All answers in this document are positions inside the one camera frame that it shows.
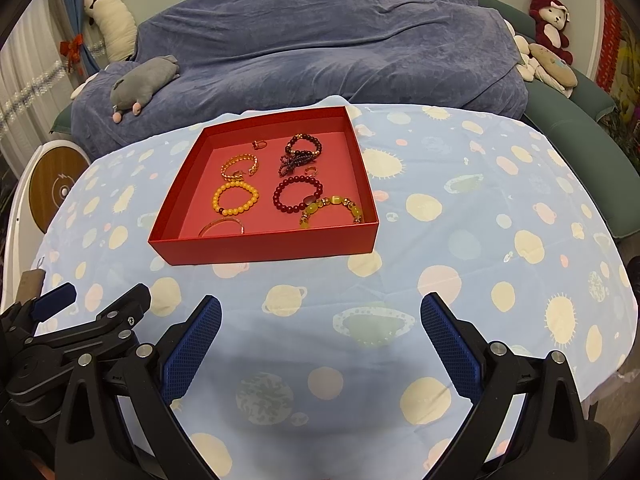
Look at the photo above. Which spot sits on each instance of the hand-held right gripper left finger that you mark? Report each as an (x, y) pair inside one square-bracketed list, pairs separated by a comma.
[(192, 350)]

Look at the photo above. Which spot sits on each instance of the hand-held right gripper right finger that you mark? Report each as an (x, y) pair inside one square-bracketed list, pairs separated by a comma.
[(450, 345)]

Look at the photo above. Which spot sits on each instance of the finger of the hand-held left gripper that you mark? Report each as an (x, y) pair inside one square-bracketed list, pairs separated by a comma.
[(55, 300), (125, 307)]

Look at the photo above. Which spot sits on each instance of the red cardboard box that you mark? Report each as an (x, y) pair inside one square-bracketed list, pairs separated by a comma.
[(260, 252)]

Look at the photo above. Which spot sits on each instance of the thin metal bangle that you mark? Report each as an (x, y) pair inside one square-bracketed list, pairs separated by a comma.
[(220, 221)]

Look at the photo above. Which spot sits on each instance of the white round wooden-top device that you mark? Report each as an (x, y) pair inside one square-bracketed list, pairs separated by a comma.
[(50, 185)]

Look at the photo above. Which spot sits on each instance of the white sheer curtain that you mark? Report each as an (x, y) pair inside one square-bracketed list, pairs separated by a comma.
[(30, 90)]

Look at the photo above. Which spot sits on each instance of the grey plush mouse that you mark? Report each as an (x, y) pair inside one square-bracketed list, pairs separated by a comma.
[(142, 80)]

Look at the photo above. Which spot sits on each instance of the green sofa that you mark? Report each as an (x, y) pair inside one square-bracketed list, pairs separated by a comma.
[(575, 125)]

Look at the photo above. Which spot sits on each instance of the red bow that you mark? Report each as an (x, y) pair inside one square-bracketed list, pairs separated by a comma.
[(72, 47)]

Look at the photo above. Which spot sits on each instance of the white cow plush pillow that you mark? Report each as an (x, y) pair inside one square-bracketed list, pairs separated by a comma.
[(117, 20)]

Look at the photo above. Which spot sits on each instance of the white plush toy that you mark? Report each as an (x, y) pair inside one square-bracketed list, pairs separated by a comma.
[(525, 60)]

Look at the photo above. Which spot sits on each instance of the cookie plush pillow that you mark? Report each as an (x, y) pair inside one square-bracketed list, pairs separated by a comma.
[(552, 65)]

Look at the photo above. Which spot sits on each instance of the red monkey plush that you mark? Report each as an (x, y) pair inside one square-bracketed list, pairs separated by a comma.
[(552, 20)]

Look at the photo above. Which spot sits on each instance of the red wall banner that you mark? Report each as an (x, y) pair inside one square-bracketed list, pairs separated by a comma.
[(610, 40)]

